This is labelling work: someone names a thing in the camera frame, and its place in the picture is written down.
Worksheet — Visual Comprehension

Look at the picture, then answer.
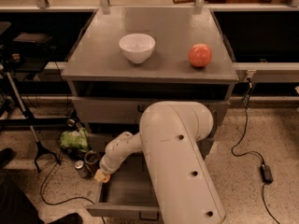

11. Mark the small orange fruit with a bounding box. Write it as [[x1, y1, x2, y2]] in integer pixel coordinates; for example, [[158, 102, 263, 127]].
[[103, 175, 110, 183]]

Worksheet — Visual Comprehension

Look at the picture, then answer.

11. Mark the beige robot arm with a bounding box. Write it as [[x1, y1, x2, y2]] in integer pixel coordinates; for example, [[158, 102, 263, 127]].
[[95, 101, 228, 224]]

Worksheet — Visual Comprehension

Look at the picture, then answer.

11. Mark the grey bottom drawer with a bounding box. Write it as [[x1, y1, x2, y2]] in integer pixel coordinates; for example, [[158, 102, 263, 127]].
[[86, 152, 206, 222]]

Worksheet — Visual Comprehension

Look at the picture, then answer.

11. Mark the grey drawer cabinet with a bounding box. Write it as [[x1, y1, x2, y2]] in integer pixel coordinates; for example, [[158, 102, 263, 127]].
[[61, 6, 239, 161]]

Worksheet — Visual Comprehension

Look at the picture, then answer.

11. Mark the brown tin can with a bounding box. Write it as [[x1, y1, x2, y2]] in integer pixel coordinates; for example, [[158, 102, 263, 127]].
[[84, 150, 99, 175]]

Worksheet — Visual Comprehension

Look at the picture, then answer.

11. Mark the silver soda can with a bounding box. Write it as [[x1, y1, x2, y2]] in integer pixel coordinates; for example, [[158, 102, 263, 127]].
[[75, 161, 89, 178]]

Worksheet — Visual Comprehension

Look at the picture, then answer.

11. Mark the green chip bag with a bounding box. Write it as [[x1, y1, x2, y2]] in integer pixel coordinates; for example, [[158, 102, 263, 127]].
[[59, 128, 90, 152]]

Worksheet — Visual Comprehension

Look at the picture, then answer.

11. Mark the black reacher grabber tool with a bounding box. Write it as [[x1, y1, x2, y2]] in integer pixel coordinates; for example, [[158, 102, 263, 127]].
[[0, 69, 60, 173]]

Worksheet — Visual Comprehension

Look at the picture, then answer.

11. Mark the dark clothed leg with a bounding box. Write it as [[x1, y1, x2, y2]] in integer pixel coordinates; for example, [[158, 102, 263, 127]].
[[0, 172, 83, 224]]

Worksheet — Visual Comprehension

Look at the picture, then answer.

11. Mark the black shoe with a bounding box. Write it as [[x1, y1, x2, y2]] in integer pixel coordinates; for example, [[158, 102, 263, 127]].
[[0, 147, 15, 168]]

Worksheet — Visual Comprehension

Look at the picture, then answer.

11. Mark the white ceramic bowl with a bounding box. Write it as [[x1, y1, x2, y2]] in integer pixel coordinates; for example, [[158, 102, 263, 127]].
[[119, 34, 156, 63]]

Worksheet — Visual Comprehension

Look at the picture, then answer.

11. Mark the black box on shelf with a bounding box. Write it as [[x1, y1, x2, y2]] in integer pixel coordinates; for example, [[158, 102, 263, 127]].
[[13, 33, 53, 52]]

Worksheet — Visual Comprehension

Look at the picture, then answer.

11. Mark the red apple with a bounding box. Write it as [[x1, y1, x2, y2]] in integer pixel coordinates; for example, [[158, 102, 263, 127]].
[[188, 43, 212, 67]]

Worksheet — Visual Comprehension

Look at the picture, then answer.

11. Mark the black power adapter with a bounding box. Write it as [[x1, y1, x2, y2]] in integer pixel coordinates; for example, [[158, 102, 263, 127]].
[[261, 164, 273, 183]]

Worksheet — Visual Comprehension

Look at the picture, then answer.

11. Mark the black floor cable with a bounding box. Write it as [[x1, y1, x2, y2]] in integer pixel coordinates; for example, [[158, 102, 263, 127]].
[[39, 161, 107, 224]]

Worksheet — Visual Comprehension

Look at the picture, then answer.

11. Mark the black power cable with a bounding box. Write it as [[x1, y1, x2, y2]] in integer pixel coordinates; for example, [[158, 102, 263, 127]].
[[230, 75, 281, 224]]

